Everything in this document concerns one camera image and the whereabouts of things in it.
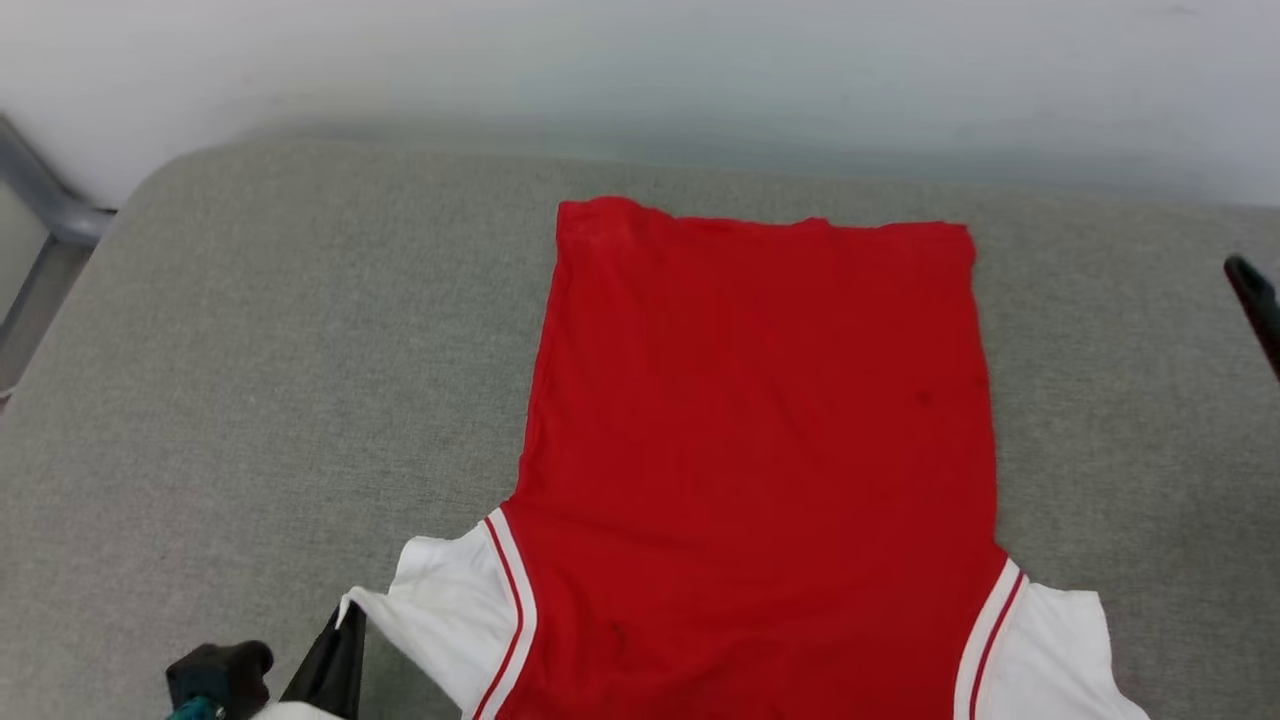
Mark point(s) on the red and white basketball jersey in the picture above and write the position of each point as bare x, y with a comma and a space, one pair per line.
760, 420

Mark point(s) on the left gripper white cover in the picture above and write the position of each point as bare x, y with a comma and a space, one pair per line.
295, 713

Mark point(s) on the teal left camera connector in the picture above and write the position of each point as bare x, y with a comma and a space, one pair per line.
198, 712

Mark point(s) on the grey metal frame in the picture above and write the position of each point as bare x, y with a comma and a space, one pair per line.
60, 215

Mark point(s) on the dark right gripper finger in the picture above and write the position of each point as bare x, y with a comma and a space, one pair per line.
1262, 310

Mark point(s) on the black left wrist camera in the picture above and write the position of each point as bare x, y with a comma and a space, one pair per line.
225, 672

